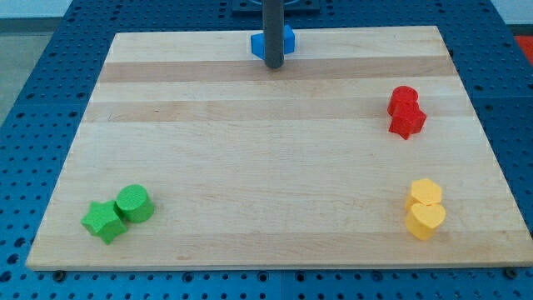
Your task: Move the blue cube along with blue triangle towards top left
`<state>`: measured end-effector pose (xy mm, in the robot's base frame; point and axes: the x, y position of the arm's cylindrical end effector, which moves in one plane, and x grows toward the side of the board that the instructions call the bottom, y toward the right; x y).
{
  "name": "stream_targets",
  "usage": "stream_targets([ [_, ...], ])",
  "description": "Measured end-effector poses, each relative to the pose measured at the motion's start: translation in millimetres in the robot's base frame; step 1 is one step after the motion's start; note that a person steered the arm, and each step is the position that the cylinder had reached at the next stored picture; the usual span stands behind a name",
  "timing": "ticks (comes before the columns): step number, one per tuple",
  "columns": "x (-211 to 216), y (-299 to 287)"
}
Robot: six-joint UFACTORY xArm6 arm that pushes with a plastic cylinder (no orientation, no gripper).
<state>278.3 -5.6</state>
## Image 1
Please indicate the blue cube block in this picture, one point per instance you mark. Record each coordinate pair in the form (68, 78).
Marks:
(258, 45)

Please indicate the blue triangle block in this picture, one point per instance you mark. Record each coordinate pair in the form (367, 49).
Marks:
(289, 40)

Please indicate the wooden board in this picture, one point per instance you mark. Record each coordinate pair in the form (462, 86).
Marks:
(253, 168)

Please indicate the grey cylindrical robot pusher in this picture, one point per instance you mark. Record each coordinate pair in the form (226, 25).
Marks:
(273, 31)

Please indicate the red star block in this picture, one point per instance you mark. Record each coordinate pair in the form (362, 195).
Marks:
(407, 119)

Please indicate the green cylinder block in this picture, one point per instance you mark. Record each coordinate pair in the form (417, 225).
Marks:
(135, 204)

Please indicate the red cylinder block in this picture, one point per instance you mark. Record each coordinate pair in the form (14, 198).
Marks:
(402, 95)

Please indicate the yellow hexagon block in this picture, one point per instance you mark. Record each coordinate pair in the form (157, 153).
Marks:
(423, 191)

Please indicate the yellow heart block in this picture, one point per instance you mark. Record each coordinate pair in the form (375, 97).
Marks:
(423, 220)

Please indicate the green star block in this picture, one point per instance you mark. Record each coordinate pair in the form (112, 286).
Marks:
(104, 220)

